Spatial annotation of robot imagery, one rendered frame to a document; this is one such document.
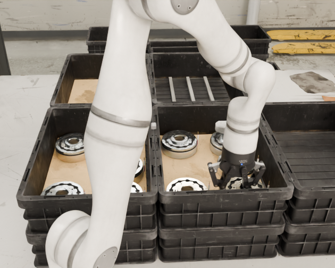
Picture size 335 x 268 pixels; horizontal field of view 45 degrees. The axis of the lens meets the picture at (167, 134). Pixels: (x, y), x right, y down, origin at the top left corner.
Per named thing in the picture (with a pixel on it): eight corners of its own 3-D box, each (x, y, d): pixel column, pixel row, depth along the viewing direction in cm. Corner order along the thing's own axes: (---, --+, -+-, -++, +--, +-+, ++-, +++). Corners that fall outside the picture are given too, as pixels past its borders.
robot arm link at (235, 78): (244, 59, 87) (214, 28, 76) (278, 72, 82) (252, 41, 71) (227, 87, 87) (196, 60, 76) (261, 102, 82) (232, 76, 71)
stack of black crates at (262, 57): (251, 81, 312) (260, 24, 287) (262, 100, 287) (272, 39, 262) (200, 83, 309) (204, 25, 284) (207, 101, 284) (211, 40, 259)
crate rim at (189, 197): (294, 199, 88) (296, 191, 87) (158, 204, 87) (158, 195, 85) (251, 109, 122) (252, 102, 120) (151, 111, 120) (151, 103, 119)
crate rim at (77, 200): (158, 204, 87) (158, 195, 85) (15, 209, 85) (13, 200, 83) (151, 111, 120) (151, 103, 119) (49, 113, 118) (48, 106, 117)
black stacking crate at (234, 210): (285, 229, 94) (295, 193, 88) (159, 234, 92) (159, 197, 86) (246, 135, 127) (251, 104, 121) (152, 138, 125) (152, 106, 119)
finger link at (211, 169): (211, 160, 94) (219, 178, 97) (203, 163, 94) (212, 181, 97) (212, 167, 92) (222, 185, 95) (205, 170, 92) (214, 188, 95)
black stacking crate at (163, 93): (246, 135, 127) (251, 103, 121) (152, 137, 125) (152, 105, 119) (223, 80, 160) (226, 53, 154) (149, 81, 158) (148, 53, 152)
